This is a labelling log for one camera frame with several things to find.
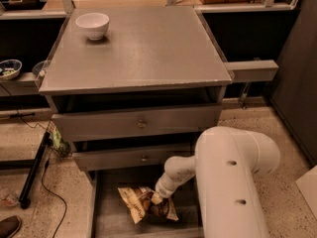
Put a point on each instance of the grey drawer cabinet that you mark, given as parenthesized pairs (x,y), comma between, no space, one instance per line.
(150,57)

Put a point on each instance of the grey drawer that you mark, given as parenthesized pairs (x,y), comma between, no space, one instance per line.
(137,122)
(130,157)
(112,218)

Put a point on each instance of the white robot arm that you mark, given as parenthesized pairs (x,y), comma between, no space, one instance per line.
(223,165)

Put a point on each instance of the white ceramic bowl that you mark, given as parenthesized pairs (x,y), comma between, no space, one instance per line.
(93,25)

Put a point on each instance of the small clear bowl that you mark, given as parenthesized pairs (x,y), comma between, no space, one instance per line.
(40,69)

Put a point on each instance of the grey middle drawer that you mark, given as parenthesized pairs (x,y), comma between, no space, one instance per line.
(130,157)

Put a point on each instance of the green packaged item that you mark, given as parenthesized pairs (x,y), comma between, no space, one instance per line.
(59,145)

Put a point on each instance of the brown chip bag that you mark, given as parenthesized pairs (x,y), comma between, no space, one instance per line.
(138,201)

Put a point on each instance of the grey side rail beam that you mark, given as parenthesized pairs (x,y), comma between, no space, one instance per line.
(252,70)

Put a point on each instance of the grey bottom drawer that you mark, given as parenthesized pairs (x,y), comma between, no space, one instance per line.
(112,218)

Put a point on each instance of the dark shoe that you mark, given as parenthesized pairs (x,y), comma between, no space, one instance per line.
(10,226)

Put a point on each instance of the blue patterned bowl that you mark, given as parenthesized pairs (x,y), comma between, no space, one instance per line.
(10,68)

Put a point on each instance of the white floor panel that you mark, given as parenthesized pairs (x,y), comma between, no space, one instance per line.
(307,185)

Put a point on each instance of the grey top drawer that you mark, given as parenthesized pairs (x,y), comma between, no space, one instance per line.
(137,122)

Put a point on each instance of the black metal stand leg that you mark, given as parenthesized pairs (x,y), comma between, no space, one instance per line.
(24,195)

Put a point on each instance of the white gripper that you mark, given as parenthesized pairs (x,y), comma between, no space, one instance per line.
(162,190)

